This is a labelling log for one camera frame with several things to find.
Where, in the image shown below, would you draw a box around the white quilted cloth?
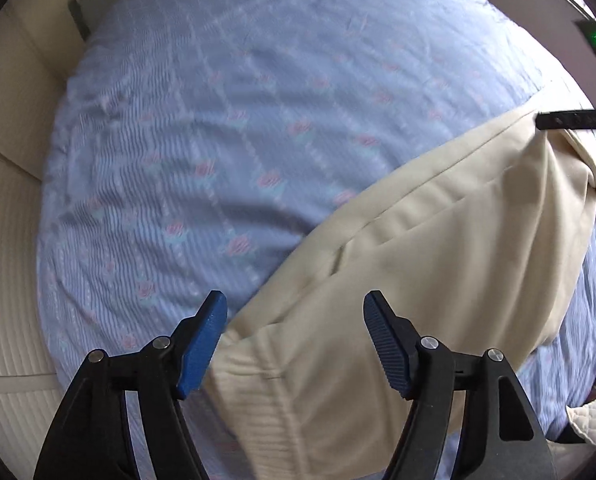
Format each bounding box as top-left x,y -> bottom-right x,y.
566,399 -> 596,446

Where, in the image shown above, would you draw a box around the cream knit pants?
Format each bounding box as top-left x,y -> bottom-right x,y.
209,110 -> 596,479

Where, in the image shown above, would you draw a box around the cream ribbed wardrobe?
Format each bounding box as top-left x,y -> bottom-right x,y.
0,0 -> 83,479

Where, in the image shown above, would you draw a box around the blue floral bed sheet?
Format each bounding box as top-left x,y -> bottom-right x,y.
35,0 -> 596,480

